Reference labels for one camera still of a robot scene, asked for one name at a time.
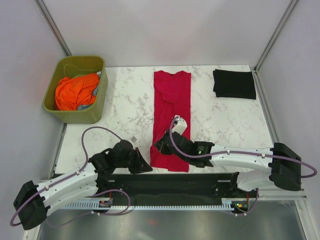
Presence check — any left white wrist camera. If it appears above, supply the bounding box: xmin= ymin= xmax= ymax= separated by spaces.
xmin=128 ymin=136 xmax=137 ymax=146

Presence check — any folded black t shirt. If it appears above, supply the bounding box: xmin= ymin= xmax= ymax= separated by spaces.
xmin=212 ymin=69 xmax=257 ymax=100

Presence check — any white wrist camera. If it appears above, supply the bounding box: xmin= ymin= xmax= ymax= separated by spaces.
xmin=128 ymin=136 xmax=137 ymax=146
xmin=172 ymin=115 xmax=188 ymax=135

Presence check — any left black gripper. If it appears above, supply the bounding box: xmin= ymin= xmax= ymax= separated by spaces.
xmin=115 ymin=147 xmax=153 ymax=175

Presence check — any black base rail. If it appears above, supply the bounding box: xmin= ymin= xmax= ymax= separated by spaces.
xmin=98 ymin=173 xmax=257 ymax=201

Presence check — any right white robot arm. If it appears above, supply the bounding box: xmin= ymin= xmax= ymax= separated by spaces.
xmin=154 ymin=131 xmax=302 ymax=197

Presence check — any left aluminium frame post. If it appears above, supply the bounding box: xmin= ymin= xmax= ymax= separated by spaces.
xmin=34 ymin=0 xmax=72 ymax=57

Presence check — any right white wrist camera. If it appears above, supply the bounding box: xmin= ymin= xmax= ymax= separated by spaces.
xmin=172 ymin=115 xmax=188 ymax=135

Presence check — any right aluminium frame post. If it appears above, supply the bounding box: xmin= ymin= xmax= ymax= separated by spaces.
xmin=252 ymin=0 xmax=300 ymax=72

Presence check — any white slotted cable duct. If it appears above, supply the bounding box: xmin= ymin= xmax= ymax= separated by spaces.
xmin=63 ymin=195 xmax=248 ymax=211

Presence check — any aluminium frame post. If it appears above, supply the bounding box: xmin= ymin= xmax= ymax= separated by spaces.
xmin=252 ymin=0 xmax=300 ymax=72
xmin=34 ymin=0 xmax=72 ymax=57

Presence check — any orange t shirt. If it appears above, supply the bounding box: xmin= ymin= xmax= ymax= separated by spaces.
xmin=54 ymin=73 xmax=100 ymax=111

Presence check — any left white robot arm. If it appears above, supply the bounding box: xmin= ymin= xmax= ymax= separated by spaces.
xmin=13 ymin=140 xmax=153 ymax=230

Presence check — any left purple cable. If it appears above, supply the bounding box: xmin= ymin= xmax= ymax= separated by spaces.
xmin=9 ymin=126 xmax=133 ymax=227

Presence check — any olive green plastic bin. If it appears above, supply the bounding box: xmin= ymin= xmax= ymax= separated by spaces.
xmin=42 ymin=55 xmax=108 ymax=124

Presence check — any magenta red t shirt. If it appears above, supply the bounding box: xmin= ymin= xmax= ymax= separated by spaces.
xmin=150 ymin=70 xmax=192 ymax=173

